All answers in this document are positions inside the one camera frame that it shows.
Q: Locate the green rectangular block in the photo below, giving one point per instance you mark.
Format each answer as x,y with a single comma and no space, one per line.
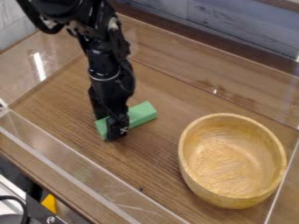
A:
140,114

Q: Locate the brown wooden bowl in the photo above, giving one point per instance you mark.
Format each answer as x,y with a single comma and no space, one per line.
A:
231,159

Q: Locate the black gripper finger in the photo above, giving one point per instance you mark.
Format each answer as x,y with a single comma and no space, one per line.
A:
99,111
118,126

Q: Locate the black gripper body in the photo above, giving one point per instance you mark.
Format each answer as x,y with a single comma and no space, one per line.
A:
114,88

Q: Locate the yellow black equipment part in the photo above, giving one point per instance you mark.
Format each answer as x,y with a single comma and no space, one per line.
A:
51,205

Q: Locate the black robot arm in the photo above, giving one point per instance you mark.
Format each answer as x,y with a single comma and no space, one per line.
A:
91,22

